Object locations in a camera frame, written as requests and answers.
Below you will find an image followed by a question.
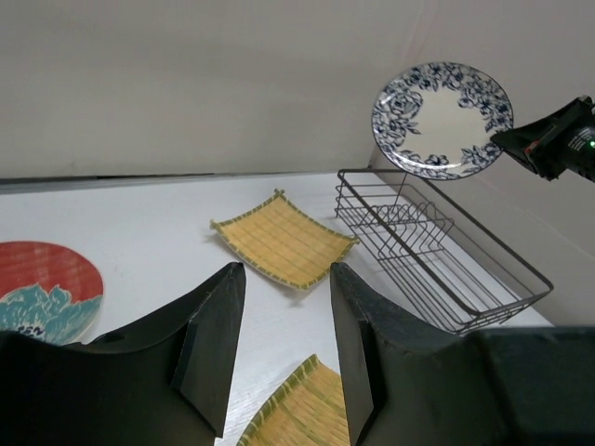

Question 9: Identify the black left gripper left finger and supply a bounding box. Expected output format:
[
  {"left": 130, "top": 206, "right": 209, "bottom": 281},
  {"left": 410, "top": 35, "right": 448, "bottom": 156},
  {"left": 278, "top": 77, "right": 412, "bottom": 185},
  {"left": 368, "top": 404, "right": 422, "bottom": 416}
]
[{"left": 1, "top": 262, "right": 246, "bottom": 445}]

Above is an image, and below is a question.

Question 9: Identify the dark wire dish rack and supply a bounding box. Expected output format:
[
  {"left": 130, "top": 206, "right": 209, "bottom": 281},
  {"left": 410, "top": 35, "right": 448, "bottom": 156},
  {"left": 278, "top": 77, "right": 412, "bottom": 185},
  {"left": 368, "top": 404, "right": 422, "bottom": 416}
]
[{"left": 335, "top": 168, "right": 554, "bottom": 335}]

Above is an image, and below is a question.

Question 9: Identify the red teal floral plate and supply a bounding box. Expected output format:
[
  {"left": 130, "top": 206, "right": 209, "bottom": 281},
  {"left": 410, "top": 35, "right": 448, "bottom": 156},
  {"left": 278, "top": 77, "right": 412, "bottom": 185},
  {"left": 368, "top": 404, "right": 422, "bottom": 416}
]
[{"left": 1, "top": 241, "right": 104, "bottom": 345}]

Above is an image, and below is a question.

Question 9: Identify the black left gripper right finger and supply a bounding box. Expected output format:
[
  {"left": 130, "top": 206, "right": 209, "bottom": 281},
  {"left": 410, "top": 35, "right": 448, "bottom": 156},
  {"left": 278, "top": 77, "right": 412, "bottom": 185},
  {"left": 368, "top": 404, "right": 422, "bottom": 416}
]
[{"left": 330, "top": 263, "right": 594, "bottom": 445}]

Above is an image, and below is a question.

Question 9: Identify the fan-shaped bamboo tray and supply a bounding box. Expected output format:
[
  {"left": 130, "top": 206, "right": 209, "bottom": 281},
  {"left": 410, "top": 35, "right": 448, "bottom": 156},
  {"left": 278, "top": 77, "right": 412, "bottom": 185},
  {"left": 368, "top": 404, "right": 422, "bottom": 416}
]
[{"left": 237, "top": 354, "right": 350, "bottom": 446}]

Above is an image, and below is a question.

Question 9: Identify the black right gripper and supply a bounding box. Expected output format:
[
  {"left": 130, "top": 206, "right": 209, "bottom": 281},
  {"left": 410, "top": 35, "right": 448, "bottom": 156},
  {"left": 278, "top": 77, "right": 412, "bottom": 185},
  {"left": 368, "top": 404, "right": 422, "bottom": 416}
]
[{"left": 490, "top": 96, "right": 594, "bottom": 182}]

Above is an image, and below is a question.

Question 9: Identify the square bamboo tray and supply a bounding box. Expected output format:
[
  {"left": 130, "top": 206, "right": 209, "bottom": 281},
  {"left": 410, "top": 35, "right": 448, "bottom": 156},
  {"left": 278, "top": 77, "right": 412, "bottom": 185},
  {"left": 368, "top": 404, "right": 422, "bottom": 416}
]
[{"left": 210, "top": 189, "right": 359, "bottom": 290}]

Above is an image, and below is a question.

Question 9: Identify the blue white floral plate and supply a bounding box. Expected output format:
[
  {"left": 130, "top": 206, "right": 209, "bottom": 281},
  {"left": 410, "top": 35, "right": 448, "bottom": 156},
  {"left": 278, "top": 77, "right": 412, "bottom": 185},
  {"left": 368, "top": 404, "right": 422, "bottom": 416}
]
[{"left": 371, "top": 62, "right": 513, "bottom": 180}]

